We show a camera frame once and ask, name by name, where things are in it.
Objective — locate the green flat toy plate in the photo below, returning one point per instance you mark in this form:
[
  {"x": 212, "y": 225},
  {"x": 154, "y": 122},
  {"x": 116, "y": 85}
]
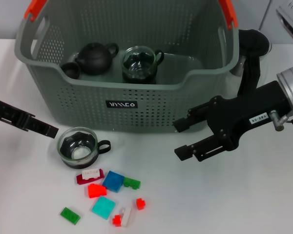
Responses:
[{"x": 70, "y": 215}]

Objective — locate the small black ceramic teacup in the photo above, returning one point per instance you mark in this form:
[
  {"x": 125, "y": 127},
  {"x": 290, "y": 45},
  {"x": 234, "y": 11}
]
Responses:
[{"x": 70, "y": 70}]

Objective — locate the dark red toy brick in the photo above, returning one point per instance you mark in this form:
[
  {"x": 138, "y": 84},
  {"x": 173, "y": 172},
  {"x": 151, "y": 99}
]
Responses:
[{"x": 78, "y": 180}]

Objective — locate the long white toy brick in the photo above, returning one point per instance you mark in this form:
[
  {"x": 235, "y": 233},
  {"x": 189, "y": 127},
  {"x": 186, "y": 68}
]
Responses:
[{"x": 126, "y": 217}]

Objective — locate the green toy brick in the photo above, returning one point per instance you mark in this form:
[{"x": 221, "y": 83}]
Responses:
[{"x": 131, "y": 183}]

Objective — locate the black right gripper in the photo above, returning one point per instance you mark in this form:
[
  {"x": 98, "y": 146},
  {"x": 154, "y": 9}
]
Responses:
[{"x": 234, "y": 114}]

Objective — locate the small red toy brick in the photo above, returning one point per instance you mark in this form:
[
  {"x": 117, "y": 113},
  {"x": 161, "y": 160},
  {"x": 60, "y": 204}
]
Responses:
[
  {"x": 140, "y": 204},
  {"x": 116, "y": 220}
]

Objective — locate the large red toy brick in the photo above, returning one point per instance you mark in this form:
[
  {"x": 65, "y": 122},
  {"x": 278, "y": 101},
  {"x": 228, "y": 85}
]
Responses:
[{"x": 96, "y": 191}]

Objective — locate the black ceramic teapot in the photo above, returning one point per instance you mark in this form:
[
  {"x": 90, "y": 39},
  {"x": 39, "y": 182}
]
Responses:
[{"x": 95, "y": 58}]

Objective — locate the cyan toy plate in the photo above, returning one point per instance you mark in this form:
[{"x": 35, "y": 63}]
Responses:
[{"x": 103, "y": 207}]

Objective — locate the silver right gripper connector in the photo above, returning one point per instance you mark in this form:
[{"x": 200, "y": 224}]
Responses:
[{"x": 278, "y": 120}]

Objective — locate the blue toy plate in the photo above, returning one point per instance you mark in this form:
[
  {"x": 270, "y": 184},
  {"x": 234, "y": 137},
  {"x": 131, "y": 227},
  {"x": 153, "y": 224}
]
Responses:
[{"x": 113, "y": 181}]

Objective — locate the grey perforated storage bin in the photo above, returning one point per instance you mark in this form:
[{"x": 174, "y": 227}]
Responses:
[{"x": 88, "y": 109}]

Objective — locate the short white toy brick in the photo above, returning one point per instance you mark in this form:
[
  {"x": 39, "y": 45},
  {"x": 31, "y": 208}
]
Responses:
[{"x": 90, "y": 173}]

